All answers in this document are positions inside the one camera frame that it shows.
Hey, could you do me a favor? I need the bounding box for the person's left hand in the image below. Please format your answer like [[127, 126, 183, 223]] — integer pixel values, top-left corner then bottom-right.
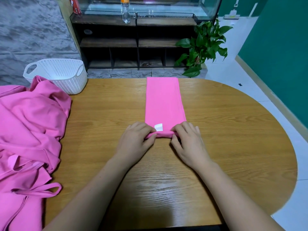
[[113, 122, 158, 167]]

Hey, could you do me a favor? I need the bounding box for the person's right hand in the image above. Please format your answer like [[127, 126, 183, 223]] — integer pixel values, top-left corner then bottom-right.
[[170, 121, 212, 171]]

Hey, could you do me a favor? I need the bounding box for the pink towel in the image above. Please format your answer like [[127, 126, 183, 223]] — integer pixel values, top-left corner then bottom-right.
[[144, 77, 187, 139]]

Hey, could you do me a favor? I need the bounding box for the white woven plastic basket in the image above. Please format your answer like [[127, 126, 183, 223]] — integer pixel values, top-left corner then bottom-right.
[[22, 58, 89, 95]]

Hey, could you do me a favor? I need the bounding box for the pile of pink cloths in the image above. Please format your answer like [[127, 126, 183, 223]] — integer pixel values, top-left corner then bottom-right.
[[0, 76, 73, 231]]

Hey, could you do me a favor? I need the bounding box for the person's right forearm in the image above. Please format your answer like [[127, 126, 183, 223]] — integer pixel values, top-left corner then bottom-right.
[[195, 161, 285, 231]]

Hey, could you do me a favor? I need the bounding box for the person's left forearm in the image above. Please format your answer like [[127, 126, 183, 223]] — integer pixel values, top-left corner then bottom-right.
[[42, 158, 140, 231]]

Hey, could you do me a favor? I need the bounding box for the green potted plant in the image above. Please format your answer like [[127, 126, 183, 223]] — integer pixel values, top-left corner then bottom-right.
[[174, 20, 234, 78]]

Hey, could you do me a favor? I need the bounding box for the dark wooden shelf cabinet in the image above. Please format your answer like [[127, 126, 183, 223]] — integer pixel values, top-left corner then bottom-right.
[[70, 13, 208, 70]]

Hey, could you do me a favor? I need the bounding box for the clear bottle with orange label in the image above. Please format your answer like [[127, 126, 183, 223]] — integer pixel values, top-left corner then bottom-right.
[[120, 0, 132, 24]]

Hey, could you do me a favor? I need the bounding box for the white mop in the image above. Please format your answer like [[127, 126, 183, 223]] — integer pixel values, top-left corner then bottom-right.
[[224, 0, 240, 20]]

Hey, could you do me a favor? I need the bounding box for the glass display case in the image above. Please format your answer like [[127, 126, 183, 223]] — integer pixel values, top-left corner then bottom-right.
[[72, 0, 223, 22]]

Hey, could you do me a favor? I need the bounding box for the red label cola bottle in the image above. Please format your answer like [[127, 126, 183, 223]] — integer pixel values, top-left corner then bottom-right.
[[71, 0, 82, 15]]

